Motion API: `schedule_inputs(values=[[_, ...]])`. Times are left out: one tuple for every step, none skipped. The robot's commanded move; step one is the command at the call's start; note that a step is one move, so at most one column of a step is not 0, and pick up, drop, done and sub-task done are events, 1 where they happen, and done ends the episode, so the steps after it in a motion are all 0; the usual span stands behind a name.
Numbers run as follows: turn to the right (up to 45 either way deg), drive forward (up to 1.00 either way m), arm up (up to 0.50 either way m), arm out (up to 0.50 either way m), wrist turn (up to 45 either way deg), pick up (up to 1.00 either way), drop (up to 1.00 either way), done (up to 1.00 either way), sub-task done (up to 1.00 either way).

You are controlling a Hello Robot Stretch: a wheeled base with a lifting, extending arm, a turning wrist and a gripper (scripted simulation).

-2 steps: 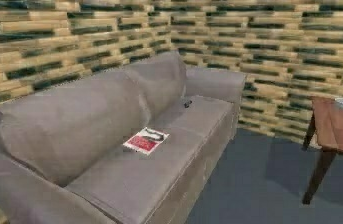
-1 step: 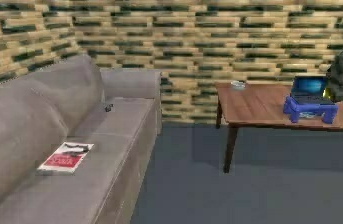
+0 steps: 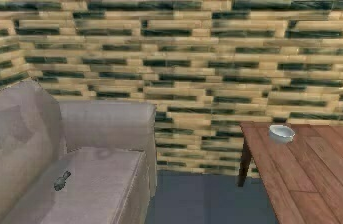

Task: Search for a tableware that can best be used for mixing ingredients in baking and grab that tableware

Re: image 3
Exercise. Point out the brown wooden table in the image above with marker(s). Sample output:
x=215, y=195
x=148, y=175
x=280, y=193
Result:
x=315, y=173

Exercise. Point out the small dark grey object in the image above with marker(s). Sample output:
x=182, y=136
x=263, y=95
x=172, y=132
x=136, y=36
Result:
x=61, y=181

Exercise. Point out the white bowl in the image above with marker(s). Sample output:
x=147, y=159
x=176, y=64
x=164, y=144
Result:
x=281, y=134

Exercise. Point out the beige sofa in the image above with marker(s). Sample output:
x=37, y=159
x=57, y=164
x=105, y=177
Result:
x=105, y=173

